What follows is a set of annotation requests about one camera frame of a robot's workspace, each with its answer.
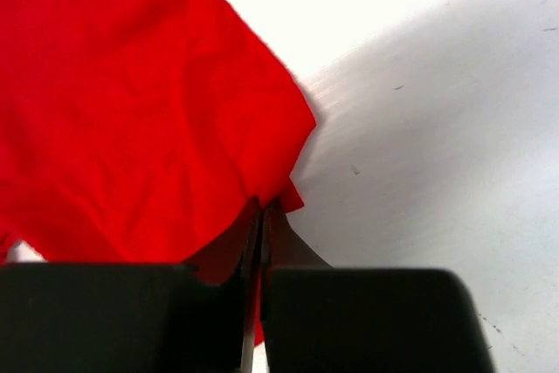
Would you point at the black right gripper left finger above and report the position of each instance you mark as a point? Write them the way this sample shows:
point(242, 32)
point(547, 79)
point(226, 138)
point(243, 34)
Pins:
point(197, 315)

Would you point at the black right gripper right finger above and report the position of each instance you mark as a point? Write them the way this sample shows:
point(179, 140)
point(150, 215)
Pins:
point(320, 318)

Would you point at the red t shirt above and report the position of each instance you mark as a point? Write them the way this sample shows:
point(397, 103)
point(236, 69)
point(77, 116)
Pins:
point(137, 130)

